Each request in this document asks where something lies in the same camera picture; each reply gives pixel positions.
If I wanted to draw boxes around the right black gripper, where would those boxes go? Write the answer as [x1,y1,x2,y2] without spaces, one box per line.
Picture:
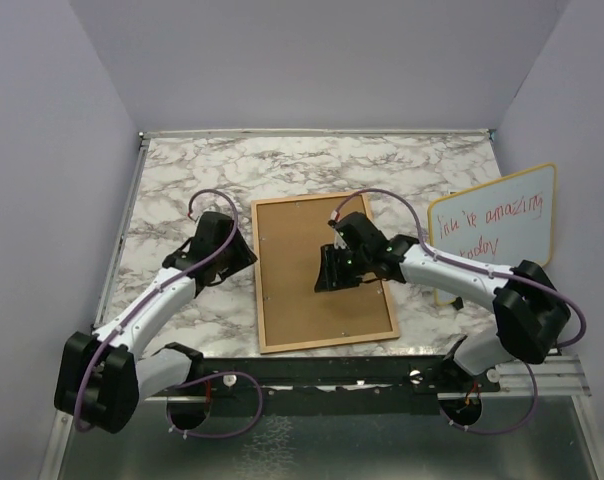
[314,243,370,293]

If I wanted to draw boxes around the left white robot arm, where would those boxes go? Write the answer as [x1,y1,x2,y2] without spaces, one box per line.
[54,211,257,433]

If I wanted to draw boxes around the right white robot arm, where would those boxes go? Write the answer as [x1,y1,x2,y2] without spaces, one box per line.
[314,212,571,391]

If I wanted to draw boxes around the yellow rimmed whiteboard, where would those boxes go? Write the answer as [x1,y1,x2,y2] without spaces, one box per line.
[428,162,558,307]

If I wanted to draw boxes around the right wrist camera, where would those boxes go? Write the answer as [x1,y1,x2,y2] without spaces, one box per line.
[332,223,348,250]

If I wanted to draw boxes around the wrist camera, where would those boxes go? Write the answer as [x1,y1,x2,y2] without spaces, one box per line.
[202,203,223,213]
[332,223,348,250]

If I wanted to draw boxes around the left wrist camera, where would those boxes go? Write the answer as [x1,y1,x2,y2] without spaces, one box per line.
[202,203,223,213]

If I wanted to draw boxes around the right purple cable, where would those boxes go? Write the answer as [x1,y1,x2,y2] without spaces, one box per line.
[329,188,589,435]

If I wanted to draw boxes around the purple cable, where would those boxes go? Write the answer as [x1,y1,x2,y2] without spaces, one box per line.
[329,188,589,435]
[74,188,265,441]

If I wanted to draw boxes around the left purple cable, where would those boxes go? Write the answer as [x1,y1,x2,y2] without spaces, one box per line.
[74,188,265,441]

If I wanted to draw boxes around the black mounting base plate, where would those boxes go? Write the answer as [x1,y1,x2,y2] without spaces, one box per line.
[146,349,503,416]

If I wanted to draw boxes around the aluminium rail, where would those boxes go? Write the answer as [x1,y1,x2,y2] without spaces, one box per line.
[41,355,599,479]

